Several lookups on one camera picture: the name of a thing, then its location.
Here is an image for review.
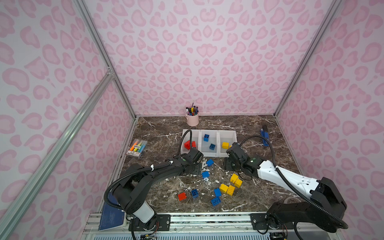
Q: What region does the yellow lego brick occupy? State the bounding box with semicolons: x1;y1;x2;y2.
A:
222;142;230;150

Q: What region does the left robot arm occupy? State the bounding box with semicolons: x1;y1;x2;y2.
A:
104;146;204;229

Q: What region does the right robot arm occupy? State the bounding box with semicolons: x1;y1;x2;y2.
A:
226;135;349;233

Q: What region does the white left bin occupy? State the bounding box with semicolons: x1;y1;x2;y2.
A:
180;130;200;154

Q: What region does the white bin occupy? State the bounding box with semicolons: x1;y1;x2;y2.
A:
180;130;200;154
199;130;218;157
218;130;238;158

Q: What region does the blue lego centre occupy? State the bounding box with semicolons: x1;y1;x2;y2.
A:
202;172;210;179

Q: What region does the yellow lego pair right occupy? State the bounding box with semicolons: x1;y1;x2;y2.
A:
230;174;243;188

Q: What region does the yellow lego pair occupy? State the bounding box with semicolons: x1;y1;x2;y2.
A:
219;184;236;196
230;174;243;188

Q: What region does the white middle bin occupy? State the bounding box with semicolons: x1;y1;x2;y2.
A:
199;130;218;157

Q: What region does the white right bin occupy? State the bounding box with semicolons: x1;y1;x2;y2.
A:
218;130;238;158

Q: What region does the blue lego brick front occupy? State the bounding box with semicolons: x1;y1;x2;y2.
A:
191;189;199;199

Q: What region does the yellow lego pair front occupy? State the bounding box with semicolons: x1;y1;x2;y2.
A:
219;184;236;196

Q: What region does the red lego brick front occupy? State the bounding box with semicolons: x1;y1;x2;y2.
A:
178;193;187;201

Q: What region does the blue box cutter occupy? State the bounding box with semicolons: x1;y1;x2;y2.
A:
261;125;269;147

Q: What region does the blue small lego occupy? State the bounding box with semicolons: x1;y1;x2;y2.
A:
214;189;222;197

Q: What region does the blue flat lego front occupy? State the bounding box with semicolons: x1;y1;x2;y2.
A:
211;197;221;207

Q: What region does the pink pen cup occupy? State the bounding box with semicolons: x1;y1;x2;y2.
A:
186;101;199;127

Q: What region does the highlighter marker pack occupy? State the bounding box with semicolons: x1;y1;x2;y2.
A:
126;139;148;158

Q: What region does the white tape roll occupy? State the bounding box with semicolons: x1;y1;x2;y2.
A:
284;197;301;204

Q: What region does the blue notebook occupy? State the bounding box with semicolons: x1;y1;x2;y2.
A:
99;203;126;231

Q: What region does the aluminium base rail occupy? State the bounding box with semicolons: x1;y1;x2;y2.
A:
77;210;340;240

